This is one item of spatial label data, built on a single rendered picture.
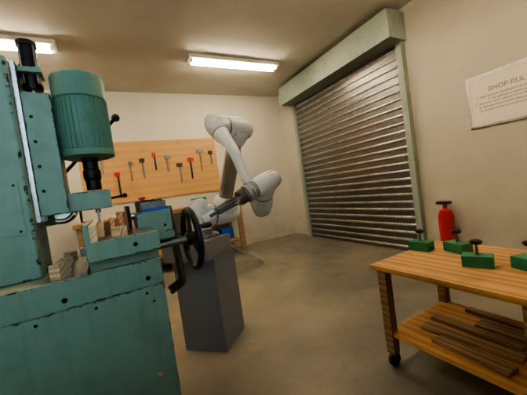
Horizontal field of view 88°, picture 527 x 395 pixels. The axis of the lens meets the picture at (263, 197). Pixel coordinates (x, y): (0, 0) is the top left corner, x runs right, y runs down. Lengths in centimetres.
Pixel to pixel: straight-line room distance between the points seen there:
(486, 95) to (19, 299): 331
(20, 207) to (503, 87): 325
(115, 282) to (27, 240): 30
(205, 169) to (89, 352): 392
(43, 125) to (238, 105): 428
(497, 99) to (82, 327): 320
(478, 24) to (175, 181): 405
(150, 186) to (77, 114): 343
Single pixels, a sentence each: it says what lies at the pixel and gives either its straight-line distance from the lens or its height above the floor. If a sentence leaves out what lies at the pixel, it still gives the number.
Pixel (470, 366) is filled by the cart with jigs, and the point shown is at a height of 18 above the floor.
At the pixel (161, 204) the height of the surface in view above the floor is 98.
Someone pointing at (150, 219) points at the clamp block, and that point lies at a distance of 122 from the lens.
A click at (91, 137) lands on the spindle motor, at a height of 126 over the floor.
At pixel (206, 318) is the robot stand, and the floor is 22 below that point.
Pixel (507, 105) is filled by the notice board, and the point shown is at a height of 139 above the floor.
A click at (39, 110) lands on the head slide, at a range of 124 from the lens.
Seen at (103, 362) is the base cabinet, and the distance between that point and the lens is 113.
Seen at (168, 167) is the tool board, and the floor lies 151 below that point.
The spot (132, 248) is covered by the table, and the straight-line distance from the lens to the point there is 99.
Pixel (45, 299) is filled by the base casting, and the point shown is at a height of 76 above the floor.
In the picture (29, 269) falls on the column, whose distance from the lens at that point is 117.
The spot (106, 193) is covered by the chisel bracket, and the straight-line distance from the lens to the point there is 121.
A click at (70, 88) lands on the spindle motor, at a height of 143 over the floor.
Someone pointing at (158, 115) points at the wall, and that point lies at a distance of 481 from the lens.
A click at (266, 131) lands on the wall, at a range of 536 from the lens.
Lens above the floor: 99
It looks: 2 degrees down
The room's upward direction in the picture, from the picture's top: 8 degrees counter-clockwise
